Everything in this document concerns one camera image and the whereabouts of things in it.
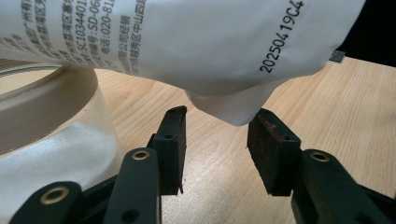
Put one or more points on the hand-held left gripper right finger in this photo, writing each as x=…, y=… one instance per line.
x=274, y=155

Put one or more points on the clear glass jar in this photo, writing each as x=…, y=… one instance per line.
x=77, y=90

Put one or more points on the grey tape strip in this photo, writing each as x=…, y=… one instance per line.
x=336, y=56

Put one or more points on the white and blue packet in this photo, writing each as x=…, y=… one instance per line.
x=186, y=46

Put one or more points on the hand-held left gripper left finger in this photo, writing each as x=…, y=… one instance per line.
x=172, y=155

